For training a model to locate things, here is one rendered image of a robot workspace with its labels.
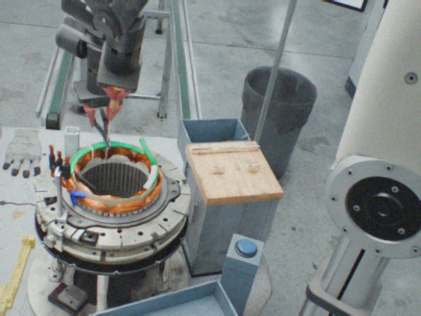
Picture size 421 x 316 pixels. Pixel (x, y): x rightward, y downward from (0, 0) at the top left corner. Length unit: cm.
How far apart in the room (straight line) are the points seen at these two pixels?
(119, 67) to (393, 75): 46
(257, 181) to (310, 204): 167
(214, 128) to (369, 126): 86
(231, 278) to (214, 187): 21
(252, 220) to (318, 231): 151
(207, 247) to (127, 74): 57
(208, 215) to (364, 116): 66
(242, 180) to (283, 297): 125
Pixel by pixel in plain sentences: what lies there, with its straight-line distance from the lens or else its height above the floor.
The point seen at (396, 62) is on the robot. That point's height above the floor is 163.
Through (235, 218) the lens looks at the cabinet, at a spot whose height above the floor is 99.
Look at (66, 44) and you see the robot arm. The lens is 109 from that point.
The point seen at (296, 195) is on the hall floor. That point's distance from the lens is 291.
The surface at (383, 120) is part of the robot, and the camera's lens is 60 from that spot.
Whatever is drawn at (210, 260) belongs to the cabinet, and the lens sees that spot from 133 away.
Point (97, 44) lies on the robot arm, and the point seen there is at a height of 137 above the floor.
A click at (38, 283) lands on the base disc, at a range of 132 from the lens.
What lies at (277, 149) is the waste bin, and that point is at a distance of 275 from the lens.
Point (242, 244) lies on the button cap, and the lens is 110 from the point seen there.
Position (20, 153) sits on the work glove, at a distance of 167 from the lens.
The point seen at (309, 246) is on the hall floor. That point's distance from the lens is 266.
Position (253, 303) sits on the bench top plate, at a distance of 135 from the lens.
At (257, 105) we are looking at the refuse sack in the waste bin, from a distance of 261.
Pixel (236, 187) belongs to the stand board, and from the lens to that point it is 120.
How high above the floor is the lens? 184
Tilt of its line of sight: 38 degrees down
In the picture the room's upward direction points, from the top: 12 degrees clockwise
